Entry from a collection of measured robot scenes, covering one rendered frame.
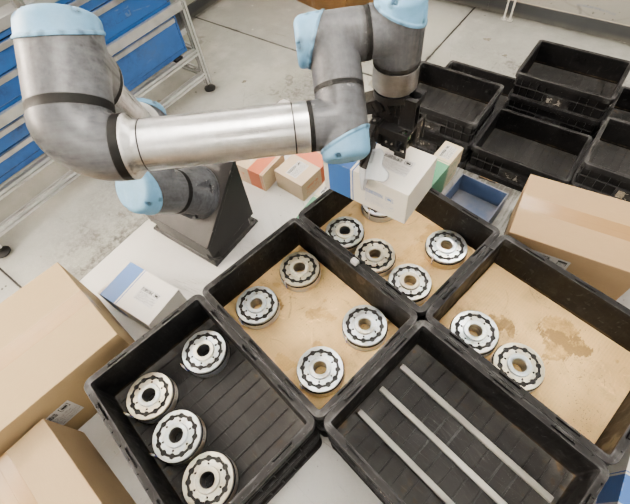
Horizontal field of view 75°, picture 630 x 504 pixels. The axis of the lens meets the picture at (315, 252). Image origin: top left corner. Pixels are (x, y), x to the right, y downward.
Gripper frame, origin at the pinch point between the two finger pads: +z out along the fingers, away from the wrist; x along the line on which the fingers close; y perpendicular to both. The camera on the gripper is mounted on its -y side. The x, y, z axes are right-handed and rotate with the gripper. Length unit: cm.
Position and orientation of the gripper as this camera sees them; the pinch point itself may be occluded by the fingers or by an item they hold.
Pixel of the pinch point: (378, 166)
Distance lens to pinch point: 89.9
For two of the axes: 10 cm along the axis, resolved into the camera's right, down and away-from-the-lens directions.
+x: 5.8, -7.0, 4.0
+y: 8.1, 4.5, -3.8
